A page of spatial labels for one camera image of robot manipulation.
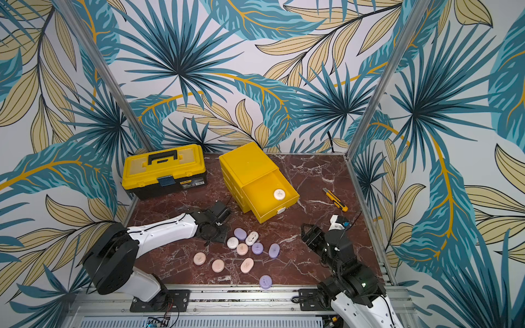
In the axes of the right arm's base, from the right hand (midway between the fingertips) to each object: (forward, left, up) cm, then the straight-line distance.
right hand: (306, 229), depth 72 cm
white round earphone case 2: (+2, +28, -17) cm, 33 cm away
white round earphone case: (+16, +8, -2) cm, 18 cm away
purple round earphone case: (+6, +25, -16) cm, 30 cm away
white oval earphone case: (+4, +20, -17) cm, 26 cm away
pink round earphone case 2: (-4, +41, -17) cm, 44 cm away
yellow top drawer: (+18, +12, -4) cm, 21 cm away
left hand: (+4, +34, -16) cm, 37 cm away
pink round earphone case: (0, +24, -16) cm, 29 cm away
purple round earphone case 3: (-13, +15, -17) cm, 26 cm away
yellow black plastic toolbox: (+28, +63, -1) cm, 69 cm away
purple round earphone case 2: (0, +18, -16) cm, 24 cm away
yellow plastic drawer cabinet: (+20, +19, +4) cm, 28 cm away
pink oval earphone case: (-7, +22, -16) cm, 28 cm away
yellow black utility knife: (+23, -21, -17) cm, 35 cm away
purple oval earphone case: (-1, +11, -16) cm, 20 cm away
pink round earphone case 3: (-6, +33, -17) cm, 38 cm away
